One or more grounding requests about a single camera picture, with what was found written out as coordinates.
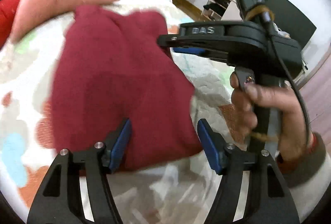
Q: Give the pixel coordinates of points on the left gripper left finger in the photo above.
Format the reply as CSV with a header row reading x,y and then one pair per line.
x,y
59,199

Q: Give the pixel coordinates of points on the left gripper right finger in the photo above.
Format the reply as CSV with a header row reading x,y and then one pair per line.
x,y
268,197

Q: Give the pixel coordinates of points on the dark red sweater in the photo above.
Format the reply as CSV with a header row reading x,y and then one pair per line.
x,y
111,69

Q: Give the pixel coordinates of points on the right forearm dark sleeve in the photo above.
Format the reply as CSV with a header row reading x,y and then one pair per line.
x,y
308,178

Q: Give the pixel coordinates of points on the right hand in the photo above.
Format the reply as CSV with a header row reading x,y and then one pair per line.
x,y
293,140

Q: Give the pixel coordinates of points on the black cabinet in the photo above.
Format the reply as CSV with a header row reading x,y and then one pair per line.
x,y
291,20

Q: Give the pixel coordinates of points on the heart pattern quilted bedspread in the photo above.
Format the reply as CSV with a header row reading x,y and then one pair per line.
x,y
180,191

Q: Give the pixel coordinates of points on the red floral quilt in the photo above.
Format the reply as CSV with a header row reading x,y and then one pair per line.
x,y
7,14

